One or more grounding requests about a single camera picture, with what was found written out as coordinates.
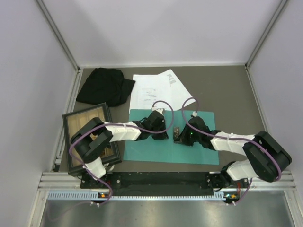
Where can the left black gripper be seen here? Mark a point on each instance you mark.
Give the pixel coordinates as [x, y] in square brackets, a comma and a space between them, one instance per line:
[162, 135]

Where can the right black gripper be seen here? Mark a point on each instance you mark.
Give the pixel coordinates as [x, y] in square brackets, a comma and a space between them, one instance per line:
[182, 139]

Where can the metal folder clip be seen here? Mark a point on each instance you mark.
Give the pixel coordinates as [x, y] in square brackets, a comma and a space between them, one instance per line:
[175, 132]

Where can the teal plastic file folder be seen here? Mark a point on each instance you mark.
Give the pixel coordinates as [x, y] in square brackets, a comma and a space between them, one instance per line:
[166, 150]

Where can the white printed paper sheet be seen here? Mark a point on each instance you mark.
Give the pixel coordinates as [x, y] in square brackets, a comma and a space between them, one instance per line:
[143, 98]
[179, 93]

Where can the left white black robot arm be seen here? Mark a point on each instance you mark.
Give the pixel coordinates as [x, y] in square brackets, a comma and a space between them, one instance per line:
[92, 139]

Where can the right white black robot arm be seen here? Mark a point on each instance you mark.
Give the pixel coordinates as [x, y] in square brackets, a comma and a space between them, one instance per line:
[265, 157]

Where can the middle white paper sheet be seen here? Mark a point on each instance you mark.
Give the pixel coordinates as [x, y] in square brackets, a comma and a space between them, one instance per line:
[154, 81]

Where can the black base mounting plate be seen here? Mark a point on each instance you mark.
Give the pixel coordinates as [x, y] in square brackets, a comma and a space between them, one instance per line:
[120, 180]

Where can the black cloth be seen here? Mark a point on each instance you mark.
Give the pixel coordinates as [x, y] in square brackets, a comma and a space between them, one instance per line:
[105, 86]

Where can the black framed display box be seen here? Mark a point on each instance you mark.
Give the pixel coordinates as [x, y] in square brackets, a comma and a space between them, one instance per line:
[73, 122]

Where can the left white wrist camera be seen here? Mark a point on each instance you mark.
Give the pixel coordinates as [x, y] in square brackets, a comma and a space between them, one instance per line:
[160, 110]

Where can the aluminium frame rail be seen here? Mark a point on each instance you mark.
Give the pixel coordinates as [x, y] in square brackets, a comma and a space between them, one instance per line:
[46, 14]

